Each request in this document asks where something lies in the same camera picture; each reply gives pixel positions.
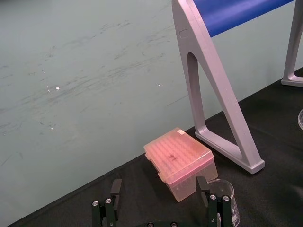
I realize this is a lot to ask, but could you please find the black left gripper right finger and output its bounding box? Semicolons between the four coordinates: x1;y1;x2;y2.
195;176;232;227

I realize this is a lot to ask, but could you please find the pale scuffed wall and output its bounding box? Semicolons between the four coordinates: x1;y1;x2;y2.
0;0;303;227

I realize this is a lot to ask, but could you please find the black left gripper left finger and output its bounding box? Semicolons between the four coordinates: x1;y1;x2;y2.
91;179;123;227

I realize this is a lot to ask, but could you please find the black table cloth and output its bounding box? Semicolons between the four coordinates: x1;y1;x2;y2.
9;67;303;227

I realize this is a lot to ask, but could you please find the blue stand roller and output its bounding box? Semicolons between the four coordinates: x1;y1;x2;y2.
190;0;296;38

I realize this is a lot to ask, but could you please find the pink translucent pipette tip box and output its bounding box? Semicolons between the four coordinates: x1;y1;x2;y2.
143;127;219;203

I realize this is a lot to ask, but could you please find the grey stand side frame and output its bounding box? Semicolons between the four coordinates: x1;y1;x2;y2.
170;0;265;175
281;0;303;87

